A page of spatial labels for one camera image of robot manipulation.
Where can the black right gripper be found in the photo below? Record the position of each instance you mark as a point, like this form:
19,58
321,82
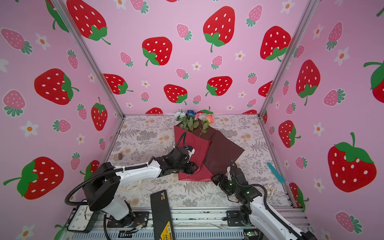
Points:
221,183

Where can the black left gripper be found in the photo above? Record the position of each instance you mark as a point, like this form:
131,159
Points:
191,166

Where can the dark red wrapping paper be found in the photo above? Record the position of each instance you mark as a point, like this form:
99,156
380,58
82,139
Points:
213,154

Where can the white fake flower stem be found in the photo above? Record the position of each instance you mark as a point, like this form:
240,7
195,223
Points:
187,123

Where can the blue fake rose stem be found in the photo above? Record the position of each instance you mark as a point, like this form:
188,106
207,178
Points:
191,113

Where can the large pink fake rose stem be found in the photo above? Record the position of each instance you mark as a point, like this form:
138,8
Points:
206,124

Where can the beige ribbon pile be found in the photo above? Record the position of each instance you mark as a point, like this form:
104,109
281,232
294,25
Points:
140,189

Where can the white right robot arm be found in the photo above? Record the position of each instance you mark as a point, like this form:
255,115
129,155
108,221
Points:
255,210

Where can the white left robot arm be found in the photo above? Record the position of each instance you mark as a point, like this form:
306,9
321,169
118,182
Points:
98,191

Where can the teal flat stick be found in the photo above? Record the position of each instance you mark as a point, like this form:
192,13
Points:
279,177

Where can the black flat device yellow label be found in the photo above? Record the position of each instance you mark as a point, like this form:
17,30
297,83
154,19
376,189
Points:
162,218

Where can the black framed analog clock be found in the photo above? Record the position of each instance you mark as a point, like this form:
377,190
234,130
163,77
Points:
82,220

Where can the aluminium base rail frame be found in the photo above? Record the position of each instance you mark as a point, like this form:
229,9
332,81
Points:
189,224

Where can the aluminium corner post right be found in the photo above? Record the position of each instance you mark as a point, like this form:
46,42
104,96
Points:
296,38

